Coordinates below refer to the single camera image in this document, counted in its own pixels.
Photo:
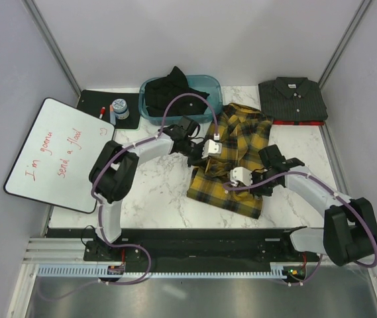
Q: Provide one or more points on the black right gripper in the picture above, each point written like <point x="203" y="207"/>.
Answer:
<point x="256" y="191"/>

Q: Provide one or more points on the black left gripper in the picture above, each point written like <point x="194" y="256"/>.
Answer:
<point x="198" y="161"/>

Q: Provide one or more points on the yellow plaid long sleeve shirt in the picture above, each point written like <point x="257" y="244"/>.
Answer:
<point x="243" y="131"/>

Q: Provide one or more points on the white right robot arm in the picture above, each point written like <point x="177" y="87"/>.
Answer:
<point x="349" y="231"/>

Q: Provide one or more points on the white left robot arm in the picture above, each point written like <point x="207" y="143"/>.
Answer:
<point x="113" y="173"/>

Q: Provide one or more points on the teal plastic bin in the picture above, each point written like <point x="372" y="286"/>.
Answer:
<point x="202" y="83"/>

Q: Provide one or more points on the black shirt in bin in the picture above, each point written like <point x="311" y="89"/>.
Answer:
<point x="160" y="92"/>

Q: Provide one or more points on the small blue white jar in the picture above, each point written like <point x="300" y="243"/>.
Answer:
<point x="120" y="109"/>

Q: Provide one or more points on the folded dark striped shirt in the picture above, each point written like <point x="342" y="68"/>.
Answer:
<point x="292" y="99"/>

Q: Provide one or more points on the blue orange eraser stick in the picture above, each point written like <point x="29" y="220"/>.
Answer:
<point x="112" y="117"/>

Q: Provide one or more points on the red whiteboard marker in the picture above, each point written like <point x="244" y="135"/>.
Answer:
<point x="102" y="112"/>

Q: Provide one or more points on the black mat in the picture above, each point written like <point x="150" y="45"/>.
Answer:
<point x="91" y="102"/>

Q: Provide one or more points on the white dry-erase board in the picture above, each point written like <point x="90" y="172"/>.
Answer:
<point x="57" y="156"/>

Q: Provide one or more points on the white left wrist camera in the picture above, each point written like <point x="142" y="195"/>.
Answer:
<point x="211" y="148"/>

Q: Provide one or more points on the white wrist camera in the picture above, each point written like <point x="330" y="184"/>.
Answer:
<point x="240" y="175"/>
<point x="211" y="148"/>

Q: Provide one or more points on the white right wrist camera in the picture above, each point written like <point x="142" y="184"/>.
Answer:
<point x="240" y="175"/>

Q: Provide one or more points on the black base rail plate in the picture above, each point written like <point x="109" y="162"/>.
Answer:
<point x="87" y="234"/>

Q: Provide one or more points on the aluminium frame rail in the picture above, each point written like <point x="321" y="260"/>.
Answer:
<point x="42" y="250"/>

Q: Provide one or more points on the light blue cable duct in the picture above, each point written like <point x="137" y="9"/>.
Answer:
<point x="105" y="271"/>

